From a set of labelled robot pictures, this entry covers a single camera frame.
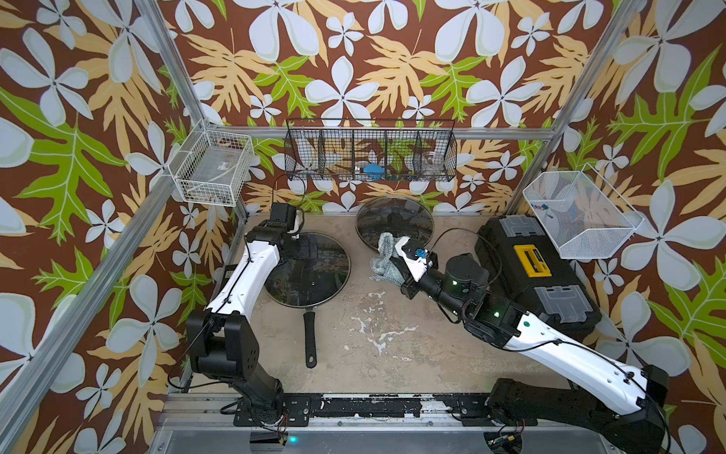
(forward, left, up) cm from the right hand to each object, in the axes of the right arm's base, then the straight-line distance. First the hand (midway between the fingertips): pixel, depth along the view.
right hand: (390, 253), depth 65 cm
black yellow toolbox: (+10, -43, -18) cm, 47 cm away
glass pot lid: (+15, +24, -38) cm, 48 cm away
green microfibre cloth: (-3, +2, -1) cm, 3 cm away
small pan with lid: (+45, -10, -33) cm, 57 cm away
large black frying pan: (-9, +22, -25) cm, 34 cm away
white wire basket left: (+33, +53, 0) cm, 63 cm away
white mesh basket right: (+19, -59, -7) cm, 63 cm away
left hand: (+15, +25, -16) cm, 33 cm away
